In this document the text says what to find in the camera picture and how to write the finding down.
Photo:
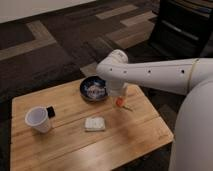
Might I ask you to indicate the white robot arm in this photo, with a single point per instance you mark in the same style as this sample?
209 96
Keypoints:
191 77

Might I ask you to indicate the white plastic cup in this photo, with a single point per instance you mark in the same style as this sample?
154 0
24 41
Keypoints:
38 119

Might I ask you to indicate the black cabinet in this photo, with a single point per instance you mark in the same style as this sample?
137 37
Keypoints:
184 29

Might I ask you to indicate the blue ceramic bowl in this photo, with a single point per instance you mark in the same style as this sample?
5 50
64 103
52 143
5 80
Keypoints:
93 89

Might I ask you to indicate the orange pepper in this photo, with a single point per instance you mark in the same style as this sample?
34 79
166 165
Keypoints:
120 102

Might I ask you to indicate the small black box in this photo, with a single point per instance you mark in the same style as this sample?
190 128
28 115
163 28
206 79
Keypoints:
51 112

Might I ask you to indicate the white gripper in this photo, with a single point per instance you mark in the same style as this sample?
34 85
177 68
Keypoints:
117 89

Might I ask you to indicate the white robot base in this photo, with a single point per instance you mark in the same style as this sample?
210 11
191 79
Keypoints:
192 148

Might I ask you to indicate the white sponge block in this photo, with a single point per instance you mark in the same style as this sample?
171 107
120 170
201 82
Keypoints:
95 124

